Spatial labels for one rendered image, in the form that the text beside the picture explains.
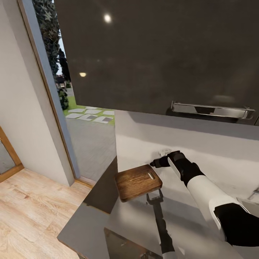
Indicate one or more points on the door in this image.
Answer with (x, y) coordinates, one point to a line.
(10, 163)

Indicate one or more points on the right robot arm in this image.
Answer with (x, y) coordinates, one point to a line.
(227, 218)

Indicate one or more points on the cabinet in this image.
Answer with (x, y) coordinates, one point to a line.
(195, 59)

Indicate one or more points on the fixed window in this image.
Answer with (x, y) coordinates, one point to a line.
(87, 133)

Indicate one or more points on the drop in sink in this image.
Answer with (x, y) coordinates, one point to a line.
(252, 207)

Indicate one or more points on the cutting board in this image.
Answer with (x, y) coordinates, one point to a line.
(136, 181)

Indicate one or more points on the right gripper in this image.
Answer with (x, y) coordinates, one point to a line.
(158, 163)

